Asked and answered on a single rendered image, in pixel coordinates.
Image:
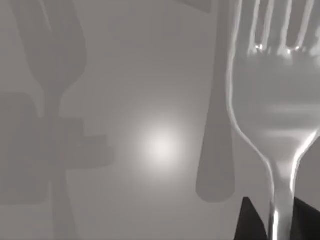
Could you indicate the silver metal fork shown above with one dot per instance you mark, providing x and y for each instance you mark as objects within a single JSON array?
[{"x": 275, "y": 100}]

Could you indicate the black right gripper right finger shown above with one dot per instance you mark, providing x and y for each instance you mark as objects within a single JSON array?
[{"x": 306, "y": 220}]

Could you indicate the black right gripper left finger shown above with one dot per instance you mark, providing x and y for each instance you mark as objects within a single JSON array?
[{"x": 250, "y": 222}]

